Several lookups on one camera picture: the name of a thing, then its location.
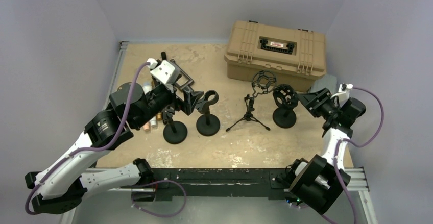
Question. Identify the white microphone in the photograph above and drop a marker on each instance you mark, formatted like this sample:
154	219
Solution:
147	87

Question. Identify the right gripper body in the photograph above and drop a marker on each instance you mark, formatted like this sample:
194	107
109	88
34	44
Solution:
327	110

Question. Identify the black round-base mic stand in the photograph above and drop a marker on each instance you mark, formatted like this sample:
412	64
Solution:
207	124

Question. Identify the tan plastic case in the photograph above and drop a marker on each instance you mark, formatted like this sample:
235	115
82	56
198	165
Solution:
295	56

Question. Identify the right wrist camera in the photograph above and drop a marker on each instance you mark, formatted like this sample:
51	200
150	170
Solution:
342	95

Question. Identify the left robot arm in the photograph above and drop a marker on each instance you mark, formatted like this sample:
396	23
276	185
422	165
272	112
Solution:
62	186

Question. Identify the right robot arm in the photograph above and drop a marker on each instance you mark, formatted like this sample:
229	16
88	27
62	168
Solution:
320	181

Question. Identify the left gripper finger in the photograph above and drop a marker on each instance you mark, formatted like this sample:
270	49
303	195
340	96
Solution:
174	77
191	98

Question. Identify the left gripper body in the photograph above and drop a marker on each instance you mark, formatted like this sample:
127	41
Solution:
161	98

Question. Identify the dark metal L bracket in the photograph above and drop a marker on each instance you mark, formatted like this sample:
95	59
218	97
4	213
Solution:
184	80

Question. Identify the pink microphone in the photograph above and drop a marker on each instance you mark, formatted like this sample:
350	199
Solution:
146	127

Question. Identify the grey pad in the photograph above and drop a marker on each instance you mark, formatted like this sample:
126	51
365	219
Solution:
326	81

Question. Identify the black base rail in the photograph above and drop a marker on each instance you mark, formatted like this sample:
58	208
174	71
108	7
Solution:
271	183

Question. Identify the black clip mic stand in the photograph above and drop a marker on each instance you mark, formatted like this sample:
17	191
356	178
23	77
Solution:
174	132

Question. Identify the black shock-mount round stand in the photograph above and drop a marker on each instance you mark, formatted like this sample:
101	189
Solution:
286	100

